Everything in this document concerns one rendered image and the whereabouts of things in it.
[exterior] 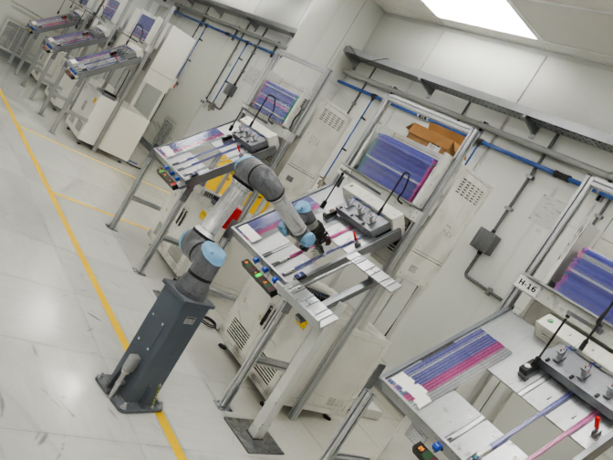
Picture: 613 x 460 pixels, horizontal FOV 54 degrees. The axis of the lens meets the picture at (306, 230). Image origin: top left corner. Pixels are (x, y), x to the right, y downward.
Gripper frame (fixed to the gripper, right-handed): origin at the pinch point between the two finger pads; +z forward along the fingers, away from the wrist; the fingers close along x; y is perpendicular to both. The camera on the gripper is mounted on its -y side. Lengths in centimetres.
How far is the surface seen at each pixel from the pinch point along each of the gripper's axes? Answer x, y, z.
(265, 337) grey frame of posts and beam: -14, -49, 8
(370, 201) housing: 15.2, 43.8, 4.1
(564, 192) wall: 11, 183, 105
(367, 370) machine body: -10, -10, 88
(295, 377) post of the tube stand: -37, -50, 19
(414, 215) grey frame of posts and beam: -12, 52, 7
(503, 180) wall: 61, 174, 110
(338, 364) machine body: -10, -24, 67
